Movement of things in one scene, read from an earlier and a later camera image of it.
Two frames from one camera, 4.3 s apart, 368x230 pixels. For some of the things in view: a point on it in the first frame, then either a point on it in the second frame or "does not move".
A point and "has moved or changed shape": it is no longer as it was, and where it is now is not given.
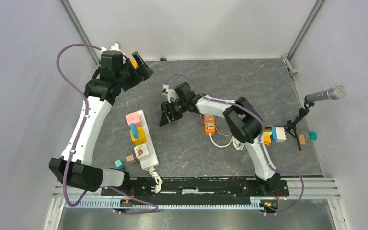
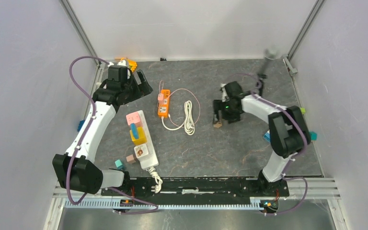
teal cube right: [313, 136] does not move
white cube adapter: [141, 150] does not move
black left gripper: [146, 72] → [141, 89]
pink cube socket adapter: [134, 118] does not move
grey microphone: [333, 93] → [271, 53]
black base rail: [197, 186] does not move
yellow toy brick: [135, 64] does not move
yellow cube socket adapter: [142, 137] does not move
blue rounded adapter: [134, 130] does not move
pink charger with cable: [207, 118] → [161, 98]
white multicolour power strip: [153, 161] does not move
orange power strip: [210, 125] has moved or changed shape
